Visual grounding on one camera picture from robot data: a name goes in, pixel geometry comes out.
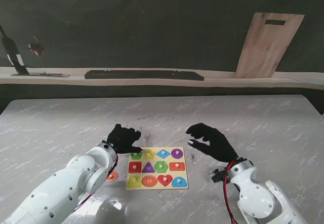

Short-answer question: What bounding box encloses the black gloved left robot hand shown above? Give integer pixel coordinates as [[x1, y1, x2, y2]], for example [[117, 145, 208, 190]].
[[105, 123, 143, 155]]

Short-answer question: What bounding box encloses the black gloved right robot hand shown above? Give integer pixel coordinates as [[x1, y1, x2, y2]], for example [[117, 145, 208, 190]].
[[186, 122, 240, 163]]

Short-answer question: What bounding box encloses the yellow wooden shape puzzle board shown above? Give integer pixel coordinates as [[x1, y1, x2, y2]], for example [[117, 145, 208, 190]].
[[126, 146, 189, 190]]

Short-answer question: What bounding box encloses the blue diamond puzzle piece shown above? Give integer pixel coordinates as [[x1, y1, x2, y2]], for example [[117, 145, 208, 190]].
[[156, 148, 170, 159]]

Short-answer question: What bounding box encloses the green hexagon puzzle piece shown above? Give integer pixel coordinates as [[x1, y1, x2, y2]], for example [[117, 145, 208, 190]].
[[154, 160, 169, 173]]

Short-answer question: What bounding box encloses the blue semicircle puzzle piece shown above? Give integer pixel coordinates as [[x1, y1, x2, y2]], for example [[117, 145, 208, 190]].
[[172, 175, 188, 188]]

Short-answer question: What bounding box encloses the red heart puzzle piece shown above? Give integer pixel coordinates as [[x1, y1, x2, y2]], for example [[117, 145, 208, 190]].
[[157, 174, 174, 187]]

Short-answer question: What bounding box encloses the thin flat serving board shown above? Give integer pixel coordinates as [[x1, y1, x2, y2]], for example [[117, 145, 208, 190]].
[[10, 72, 70, 79]]

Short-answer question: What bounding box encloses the wooden cutting board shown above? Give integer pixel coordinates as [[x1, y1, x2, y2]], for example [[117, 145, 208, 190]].
[[233, 12, 305, 79]]

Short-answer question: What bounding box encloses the light wooden shelf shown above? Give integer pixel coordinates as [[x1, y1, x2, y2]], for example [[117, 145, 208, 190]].
[[0, 66, 324, 91]]

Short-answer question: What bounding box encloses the long black tray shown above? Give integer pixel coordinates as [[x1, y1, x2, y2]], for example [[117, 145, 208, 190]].
[[84, 69, 205, 81]]

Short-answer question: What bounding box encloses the red wine glass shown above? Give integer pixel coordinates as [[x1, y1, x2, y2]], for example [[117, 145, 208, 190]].
[[27, 34, 55, 77]]

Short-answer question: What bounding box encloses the dark wine bottle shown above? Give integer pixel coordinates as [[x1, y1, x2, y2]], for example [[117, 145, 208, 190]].
[[0, 24, 30, 75]]

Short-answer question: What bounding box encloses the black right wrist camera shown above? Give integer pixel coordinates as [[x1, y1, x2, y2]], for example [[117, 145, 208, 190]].
[[212, 168, 227, 184]]

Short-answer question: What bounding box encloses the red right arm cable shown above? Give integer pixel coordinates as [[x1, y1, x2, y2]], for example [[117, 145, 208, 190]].
[[223, 162, 238, 224]]

